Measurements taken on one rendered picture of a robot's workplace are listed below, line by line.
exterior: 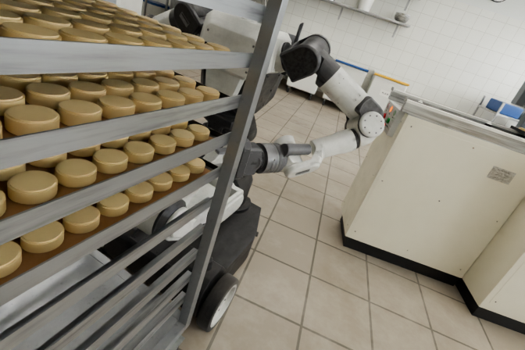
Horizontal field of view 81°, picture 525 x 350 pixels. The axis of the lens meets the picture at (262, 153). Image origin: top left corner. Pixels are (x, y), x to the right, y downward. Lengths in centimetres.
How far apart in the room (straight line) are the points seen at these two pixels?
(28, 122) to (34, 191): 9
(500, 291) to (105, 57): 192
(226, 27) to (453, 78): 535
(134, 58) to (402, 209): 160
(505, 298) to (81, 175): 192
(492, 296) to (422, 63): 450
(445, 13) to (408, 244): 461
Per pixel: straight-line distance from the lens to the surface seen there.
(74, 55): 36
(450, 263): 208
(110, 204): 58
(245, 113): 67
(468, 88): 619
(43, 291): 118
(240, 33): 98
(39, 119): 41
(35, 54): 34
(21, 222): 42
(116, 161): 52
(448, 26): 602
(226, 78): 101
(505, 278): 196
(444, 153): 173
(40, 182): 47
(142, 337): 98
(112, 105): 47
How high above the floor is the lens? 105
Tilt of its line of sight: 23 degrees down
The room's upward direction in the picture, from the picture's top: 19 degrees clockwise
